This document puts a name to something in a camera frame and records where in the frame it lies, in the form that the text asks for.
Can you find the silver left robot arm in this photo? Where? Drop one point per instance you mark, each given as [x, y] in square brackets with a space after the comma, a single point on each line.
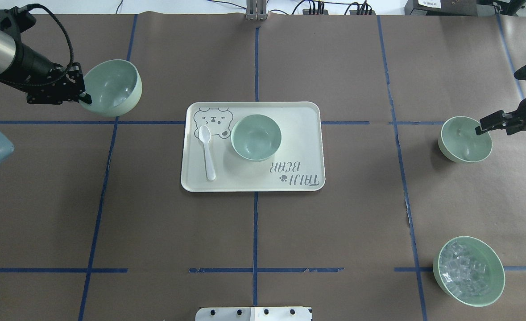
[22, 68]

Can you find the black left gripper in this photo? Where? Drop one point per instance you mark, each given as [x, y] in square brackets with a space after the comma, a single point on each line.
[34, 62]

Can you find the green bowl on tray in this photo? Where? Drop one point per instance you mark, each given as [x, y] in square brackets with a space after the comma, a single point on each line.
[256, 137]

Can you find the aluminium frame post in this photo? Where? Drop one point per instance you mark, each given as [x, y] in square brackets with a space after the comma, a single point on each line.
[256, 10]

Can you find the green bowl with ice cubes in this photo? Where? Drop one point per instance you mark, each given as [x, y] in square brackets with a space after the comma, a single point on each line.
[470, 271]

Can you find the cream bear tray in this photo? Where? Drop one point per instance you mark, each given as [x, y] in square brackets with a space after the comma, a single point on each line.
[298, 165]

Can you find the white plastic spoon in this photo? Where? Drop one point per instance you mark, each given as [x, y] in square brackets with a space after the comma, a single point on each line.
[204, 136]

